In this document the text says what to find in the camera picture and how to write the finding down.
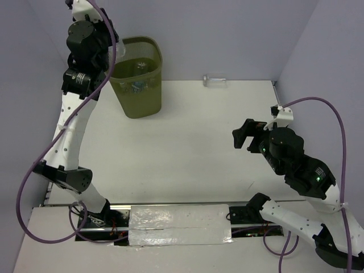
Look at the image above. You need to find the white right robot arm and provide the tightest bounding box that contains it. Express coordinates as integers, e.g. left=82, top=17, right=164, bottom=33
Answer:
left=233, top=106, right=363, bottom=271

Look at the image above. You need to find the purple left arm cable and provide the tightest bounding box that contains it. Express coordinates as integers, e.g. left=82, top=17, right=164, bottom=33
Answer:
left=16, top=0, right=131, bottom=244

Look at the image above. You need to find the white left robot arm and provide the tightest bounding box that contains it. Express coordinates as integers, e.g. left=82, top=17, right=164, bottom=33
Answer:
left=32, top=1, right=122, bottom=227

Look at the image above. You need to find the olive green mesh bin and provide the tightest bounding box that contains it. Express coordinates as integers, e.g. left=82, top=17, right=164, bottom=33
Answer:
left=109, top=36, right=163, bottom=119

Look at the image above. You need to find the silver foil covered block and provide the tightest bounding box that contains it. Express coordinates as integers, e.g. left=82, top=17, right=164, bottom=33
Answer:
left=129, top=204, right=232, bottom=246

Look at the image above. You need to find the blue label water bottle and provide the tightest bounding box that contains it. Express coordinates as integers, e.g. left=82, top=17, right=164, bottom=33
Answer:
left=119, top=81, right=149, bottom=94

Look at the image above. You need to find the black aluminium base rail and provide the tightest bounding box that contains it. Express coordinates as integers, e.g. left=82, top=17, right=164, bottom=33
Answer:
left=76, top=205, right=283, bottom=245

